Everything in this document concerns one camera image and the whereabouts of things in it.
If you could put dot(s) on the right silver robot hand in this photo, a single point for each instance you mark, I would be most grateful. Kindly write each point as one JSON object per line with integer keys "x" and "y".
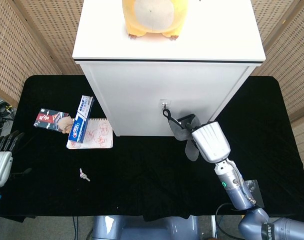
{"x": 211, "y": 140}

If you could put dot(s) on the grey mesh triangular pouch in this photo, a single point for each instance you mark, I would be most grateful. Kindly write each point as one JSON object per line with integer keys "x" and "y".
{"x": 191, "y": 152}

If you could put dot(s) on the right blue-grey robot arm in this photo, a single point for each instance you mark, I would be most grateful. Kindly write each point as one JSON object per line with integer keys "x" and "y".
{"x": 236, "y": 192}

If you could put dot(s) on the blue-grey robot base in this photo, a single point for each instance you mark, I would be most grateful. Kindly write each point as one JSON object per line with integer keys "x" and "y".
{"x": 141, "y": 227}

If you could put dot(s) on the clear adhesive metal hook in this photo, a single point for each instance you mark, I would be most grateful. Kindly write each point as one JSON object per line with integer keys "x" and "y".
{"x": 164, "y": 102}

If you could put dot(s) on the white cabinet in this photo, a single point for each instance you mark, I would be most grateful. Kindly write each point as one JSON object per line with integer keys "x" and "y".
{"x": 141, "y": 95}

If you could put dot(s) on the dark red printed box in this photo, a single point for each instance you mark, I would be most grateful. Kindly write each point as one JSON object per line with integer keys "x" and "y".
{"x": 48, "y": 118}

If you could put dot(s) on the small beige plush toy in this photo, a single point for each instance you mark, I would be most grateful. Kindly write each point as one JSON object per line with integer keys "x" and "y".
{"x": 65, "y": 123}

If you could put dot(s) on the silver keys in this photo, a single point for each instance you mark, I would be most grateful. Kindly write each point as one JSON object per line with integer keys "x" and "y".
{"x": 83, "y": 175}

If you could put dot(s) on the black tablecloth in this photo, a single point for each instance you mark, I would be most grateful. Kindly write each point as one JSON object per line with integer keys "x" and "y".
{"x": 141, "y": 187}

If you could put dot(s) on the white table leg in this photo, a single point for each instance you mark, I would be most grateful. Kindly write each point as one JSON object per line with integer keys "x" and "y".
{"x": 212, "y": 226}

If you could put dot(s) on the blue toothpaste box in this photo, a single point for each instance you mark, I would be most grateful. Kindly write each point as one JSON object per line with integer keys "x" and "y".
{"x": 79, "y": 122}

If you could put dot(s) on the spiral notebook with red drawings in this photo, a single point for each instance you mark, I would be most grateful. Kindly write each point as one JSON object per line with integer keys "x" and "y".
{"x": 99, "y": 135}

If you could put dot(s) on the yellow plush toy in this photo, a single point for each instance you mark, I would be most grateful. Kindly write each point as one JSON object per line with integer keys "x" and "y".
{"x": 151, "y": 15}

